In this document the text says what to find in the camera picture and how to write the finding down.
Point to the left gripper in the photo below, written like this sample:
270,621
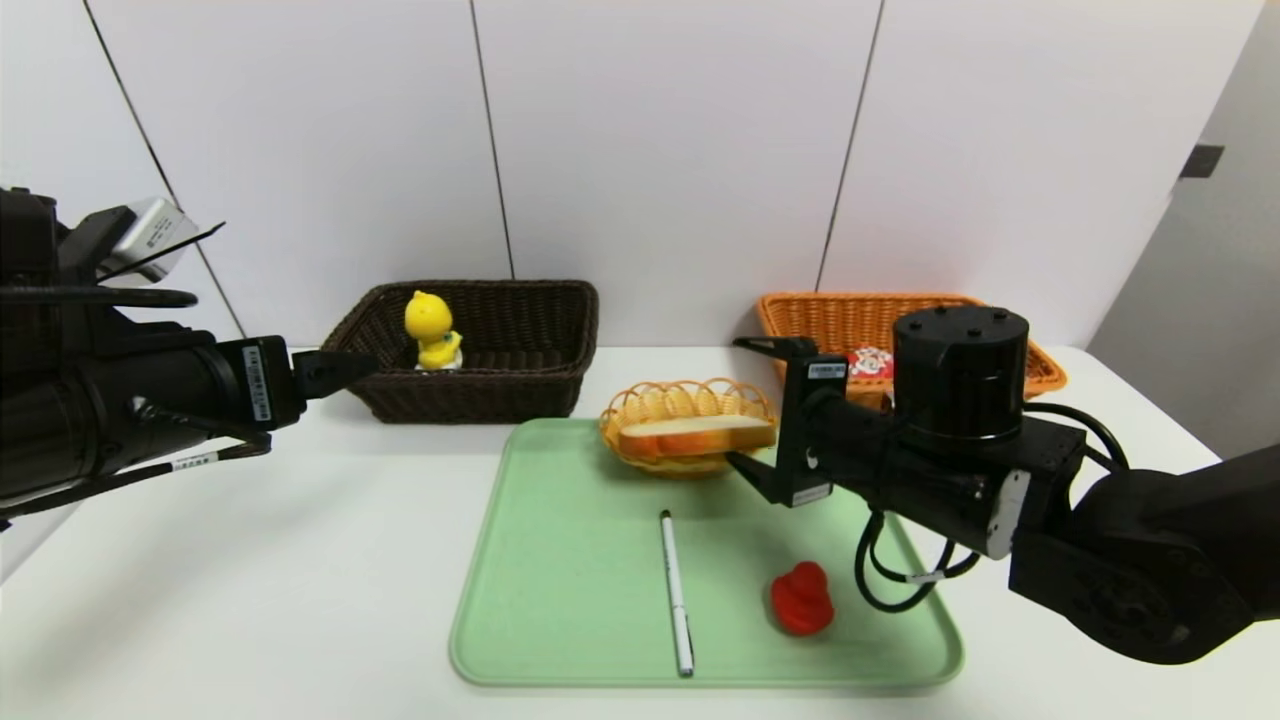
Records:
268,383

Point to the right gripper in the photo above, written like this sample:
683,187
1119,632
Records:
806,430

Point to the toast bread slice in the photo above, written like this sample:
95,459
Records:
690,437

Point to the yellow chick toy car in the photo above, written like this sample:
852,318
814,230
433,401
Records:
430,320

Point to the red milk carton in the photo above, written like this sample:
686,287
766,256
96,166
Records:
872,362

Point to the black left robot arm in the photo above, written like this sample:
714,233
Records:
100,400

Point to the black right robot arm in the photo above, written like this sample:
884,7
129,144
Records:
1150,560

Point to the small yellow wicker basket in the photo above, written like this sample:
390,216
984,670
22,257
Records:
680,398

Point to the orange wicker basket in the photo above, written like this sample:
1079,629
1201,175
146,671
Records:
830,320

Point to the dark brown wicker basket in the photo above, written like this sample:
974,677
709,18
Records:
520,390

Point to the red rubber duck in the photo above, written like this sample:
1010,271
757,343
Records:
800,605

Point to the thin black zip tie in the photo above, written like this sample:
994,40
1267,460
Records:
180,243

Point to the white pen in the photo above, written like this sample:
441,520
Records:
676,590

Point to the light green plastic tray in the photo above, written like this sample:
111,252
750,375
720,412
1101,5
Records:
560,560

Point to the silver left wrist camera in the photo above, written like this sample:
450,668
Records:
150,235

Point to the black wall fitting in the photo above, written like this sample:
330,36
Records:
1201,161

